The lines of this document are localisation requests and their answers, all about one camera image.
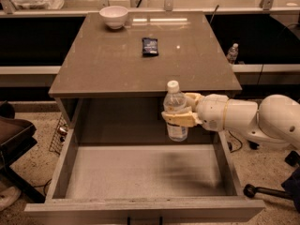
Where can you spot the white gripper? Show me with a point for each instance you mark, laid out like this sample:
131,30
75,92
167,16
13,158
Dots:
210,112

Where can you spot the clear plastic water bottle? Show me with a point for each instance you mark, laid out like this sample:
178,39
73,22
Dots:
175,102

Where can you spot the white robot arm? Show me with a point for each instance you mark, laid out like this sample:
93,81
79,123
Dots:
274,122

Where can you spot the small water bottle in background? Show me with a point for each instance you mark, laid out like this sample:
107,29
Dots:
232,53

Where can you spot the grey cabinet with glossy top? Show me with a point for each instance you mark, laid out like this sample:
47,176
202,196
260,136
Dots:
107,68

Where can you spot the open grey top drawer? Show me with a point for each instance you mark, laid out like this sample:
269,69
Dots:
161,183

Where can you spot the dark blue snack packet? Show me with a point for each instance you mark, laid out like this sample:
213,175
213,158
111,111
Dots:
149,46

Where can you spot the black metal stand leg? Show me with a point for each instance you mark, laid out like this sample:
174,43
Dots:
253,145

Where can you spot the white ceramic bowl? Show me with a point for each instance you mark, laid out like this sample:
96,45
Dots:
114,16

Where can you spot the dark chair at left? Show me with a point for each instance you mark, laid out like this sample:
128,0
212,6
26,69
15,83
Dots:
16,138

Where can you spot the white cloth on floor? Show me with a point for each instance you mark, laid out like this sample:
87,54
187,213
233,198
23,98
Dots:
8,197

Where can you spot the wire mesh basket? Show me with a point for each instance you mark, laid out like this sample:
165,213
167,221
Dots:
59,136

